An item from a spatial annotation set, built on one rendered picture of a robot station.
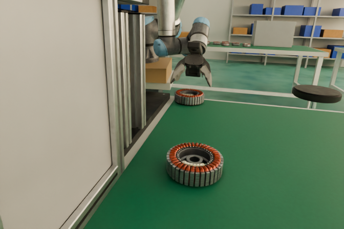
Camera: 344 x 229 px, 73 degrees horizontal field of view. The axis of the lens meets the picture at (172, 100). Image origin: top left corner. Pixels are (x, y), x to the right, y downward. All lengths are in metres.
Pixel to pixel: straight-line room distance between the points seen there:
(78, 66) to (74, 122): 0.08
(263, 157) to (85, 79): 0.42
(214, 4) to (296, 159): 6.80
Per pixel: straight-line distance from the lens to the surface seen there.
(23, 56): 0.27
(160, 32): 1.04
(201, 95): 0.86
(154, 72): 1.14
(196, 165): 0.45
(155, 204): 0.42
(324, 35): 7.12
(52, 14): 0.30
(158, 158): 0.53
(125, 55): 0.48
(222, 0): 7.26
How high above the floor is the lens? 1.03
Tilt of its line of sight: 18 degrees down
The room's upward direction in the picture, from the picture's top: 2 degrees clockwise
